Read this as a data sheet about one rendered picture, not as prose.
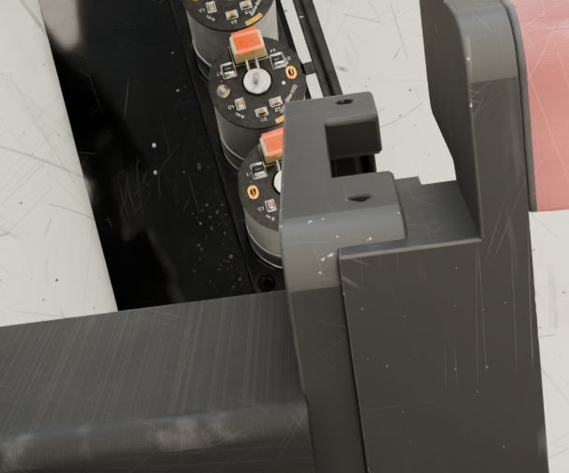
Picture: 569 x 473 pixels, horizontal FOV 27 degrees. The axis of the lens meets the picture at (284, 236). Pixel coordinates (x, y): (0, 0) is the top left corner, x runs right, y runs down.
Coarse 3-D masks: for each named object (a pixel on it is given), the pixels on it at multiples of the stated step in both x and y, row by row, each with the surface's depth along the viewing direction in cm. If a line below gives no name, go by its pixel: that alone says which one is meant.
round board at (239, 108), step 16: (224, 48) 30; (272, 48) 30; (288, 48) 30; (224, 64) 30; (240, 64) 30; (272, 64) 30; (288, 64) 30; (208, 80) 30; (224, 80) 30; (240, 80) 30; (272, 80) 30; (288, 80) 30; (304, 80) 30; (240, 96) 30; (272, 96) 30; (288, 96) 30; (224, 112) 30; (240, 112) 30; (256, 112) 30; (272, 112) 30; (256, 128) 30
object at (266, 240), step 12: (276, 180) 29; (252, 192) 29; (276, 192) 29; (252, 228) 31; (264, 228) 30; (252, 240) 32; (264, 240) 31; (276, 240) 30; (264, 252) 32; (276, 252) 32; (276, 264) 33
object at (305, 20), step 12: (300, 0) 31; (312, 0) 31; (300, 12) 30; (312, 12) 30; (300, 24) 30; (312, 24) 30; (312, 36) 30; (312, 48) 30; (324, 48) 30; (312, 60) 30; (324, 60) 30; (312, 72) 30; (324, 72) 30; (324, 84) 30; (336, 84) 30; (324, 96) 30
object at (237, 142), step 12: (252, 72) 30; (264, 72) 30; (288, 72) 30; (252, 84) 30; (264, 84) 30; (228, 132) 31; (240, 132) 30; (252, 132) 30; (264, 132) 30; (228, 144) 32; (240, 144) 31; (252, 144) 31; (228, 156) 33; (240, 156) 32
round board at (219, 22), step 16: (192, 0) 31; (208, 0) 31; (224, 0) 31; (240, 0) 31; (256, 0) 31; (272, 0) 31; (192, 16) 30; (208, 16) 30; (224, 16) 30; (240, 16) 30; (256, 16) 30
